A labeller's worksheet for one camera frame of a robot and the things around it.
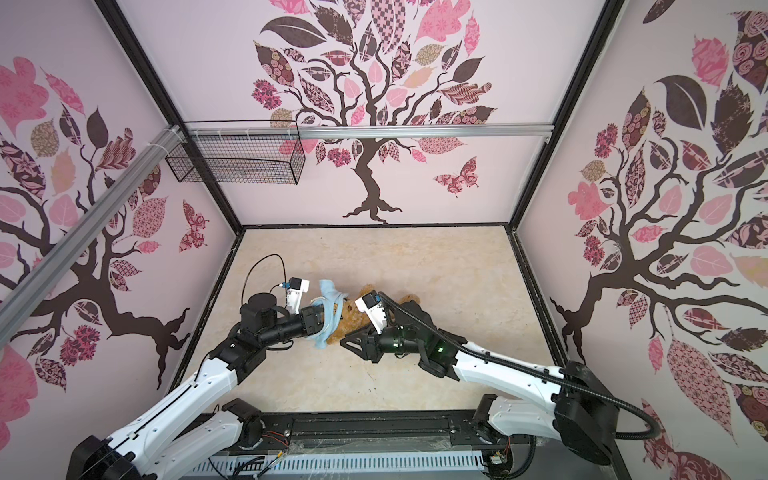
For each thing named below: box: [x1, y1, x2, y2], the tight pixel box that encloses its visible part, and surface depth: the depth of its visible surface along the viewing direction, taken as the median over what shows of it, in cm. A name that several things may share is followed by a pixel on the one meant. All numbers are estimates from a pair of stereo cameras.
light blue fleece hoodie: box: [307, 279, 349, 349], surface depth 74 cm
